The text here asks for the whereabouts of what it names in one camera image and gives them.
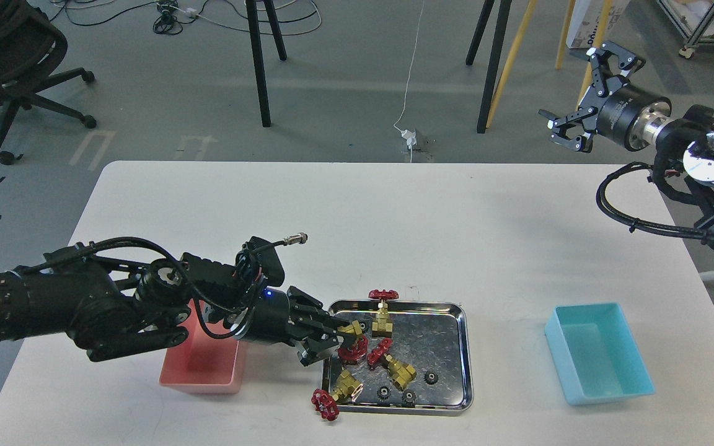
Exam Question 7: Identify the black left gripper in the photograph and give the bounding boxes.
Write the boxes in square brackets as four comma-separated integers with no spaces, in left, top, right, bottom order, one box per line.
[236,286,364,367]

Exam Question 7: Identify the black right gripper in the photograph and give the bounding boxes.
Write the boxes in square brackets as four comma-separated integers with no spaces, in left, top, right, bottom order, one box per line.
[539,42,672,153]

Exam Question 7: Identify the brass valve red handle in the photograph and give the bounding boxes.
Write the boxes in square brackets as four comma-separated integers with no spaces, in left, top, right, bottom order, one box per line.
[366,338,417,391]
[369,290,399,337]
[338,333,368,364]
[310,369,364,421]

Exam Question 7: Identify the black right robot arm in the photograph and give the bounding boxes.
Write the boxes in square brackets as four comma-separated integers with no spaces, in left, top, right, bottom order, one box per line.
[539,42,714,251]

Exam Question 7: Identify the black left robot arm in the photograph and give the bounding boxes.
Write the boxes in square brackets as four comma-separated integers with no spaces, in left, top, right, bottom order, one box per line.
[0,232,363,366]

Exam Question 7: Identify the white cardboard box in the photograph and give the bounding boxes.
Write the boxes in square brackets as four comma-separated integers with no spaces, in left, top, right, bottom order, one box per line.
[566,0,629,49]

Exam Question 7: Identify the pink plastic box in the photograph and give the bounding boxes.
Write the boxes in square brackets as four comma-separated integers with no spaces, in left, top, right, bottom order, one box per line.
[159,310,249,394]

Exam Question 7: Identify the light blue plastic box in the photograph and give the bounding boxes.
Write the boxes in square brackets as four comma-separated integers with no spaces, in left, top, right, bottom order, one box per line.
[544,302,656,406]

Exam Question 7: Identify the shiny metal tray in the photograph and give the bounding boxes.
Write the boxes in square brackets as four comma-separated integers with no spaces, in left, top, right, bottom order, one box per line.
[319,301,474,417]

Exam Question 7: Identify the yellow wooden easel legs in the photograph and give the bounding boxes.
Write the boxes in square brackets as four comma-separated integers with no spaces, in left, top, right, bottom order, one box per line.
[478,1,613,130]

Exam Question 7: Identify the black tripod stand right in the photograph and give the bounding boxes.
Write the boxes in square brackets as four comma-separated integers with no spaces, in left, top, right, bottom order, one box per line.
[465,1,512,134]

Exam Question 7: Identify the black office chair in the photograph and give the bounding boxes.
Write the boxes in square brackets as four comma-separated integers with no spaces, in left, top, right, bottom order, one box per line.
[0,1,97,165]

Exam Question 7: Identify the brass valve top red handle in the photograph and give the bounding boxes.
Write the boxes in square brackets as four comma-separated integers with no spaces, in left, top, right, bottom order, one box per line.
[369,290,399,337]

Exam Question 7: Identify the brass valve bottom red handle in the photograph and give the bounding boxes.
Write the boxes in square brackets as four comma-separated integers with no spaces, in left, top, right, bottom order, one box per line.
[310,369,364,421]

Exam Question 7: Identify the aluminium frame cart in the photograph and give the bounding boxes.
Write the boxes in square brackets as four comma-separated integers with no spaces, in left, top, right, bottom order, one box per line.
[656,1,714,59]

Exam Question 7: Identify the white cable with plug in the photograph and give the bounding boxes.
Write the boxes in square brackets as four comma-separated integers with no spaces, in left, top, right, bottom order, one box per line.
[393,0,426,163]

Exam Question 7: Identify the black floor cables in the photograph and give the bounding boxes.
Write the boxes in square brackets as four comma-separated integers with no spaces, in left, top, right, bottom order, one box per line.
[47,0,322,37]

